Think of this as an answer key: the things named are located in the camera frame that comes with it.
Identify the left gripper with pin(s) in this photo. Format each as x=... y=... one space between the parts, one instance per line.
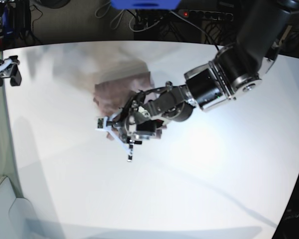
x=138 y=122

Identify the mauve pink t-shirt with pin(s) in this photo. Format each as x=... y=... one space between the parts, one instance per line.
x=110 y=96

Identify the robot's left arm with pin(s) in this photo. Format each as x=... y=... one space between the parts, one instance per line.
x=233 y=71

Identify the blue box overhead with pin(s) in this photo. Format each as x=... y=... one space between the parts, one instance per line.
x=145 y=4

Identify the black power strip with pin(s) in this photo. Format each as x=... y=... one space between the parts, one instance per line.
x=206 y=15

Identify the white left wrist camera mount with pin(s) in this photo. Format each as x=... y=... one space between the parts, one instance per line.
x=111 y=126

